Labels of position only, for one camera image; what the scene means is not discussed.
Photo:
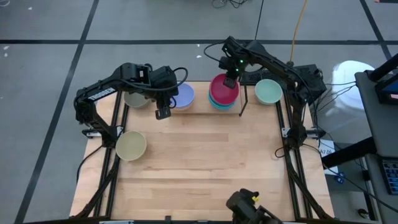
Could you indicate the blue tag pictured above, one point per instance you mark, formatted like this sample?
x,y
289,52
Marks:
x,y
339,178

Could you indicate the black aluminium frame rail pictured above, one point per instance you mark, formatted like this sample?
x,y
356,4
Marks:
x,y
109,186
298,186

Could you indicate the dark monitor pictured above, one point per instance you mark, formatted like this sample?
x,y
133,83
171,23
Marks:
x,y
388,91

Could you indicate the pale mint bowl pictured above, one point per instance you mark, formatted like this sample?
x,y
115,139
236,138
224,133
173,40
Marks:
x,y
268,91

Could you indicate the cream bowl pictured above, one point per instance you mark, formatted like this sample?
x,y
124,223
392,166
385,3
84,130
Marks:
x,y
130,145

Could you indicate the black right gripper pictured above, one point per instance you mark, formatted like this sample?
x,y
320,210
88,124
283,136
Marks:
x,y
234,72

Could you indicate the green bowl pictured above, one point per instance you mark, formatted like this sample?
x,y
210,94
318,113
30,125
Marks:
x,y
217,106

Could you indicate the black desk leg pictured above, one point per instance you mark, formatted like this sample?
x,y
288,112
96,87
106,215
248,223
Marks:
x,y
348,154

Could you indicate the silver clamp bracket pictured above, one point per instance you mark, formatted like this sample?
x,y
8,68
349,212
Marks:
x,y
286,132
91,133

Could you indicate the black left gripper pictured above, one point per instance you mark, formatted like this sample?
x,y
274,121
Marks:
x,y
164,100

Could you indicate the black keyboard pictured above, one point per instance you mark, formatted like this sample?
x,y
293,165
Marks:
x,y
391,175

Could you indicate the purple bowl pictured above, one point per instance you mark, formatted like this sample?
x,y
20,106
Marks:
x,y
185,95

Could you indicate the white plastic bag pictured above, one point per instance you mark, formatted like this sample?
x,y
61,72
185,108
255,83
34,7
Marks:
x,y
351,81

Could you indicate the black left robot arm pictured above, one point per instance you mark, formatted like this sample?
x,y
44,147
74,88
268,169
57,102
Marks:
x,y
102,90

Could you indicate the teal blue bowl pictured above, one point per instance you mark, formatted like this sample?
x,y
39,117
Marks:
x,y
222,109

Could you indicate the olive beige bowl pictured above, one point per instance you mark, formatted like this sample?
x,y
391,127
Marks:
x,y
135,100

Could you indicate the grey desk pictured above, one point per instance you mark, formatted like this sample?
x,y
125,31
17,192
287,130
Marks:
x,y
379,124

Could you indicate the white paper label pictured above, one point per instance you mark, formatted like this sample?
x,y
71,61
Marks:
x,y
326,149

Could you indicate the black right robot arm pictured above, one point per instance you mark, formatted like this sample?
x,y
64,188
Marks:
x,y
273,65

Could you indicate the red bowl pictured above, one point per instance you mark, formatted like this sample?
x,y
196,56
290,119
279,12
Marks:
x,y
222,91

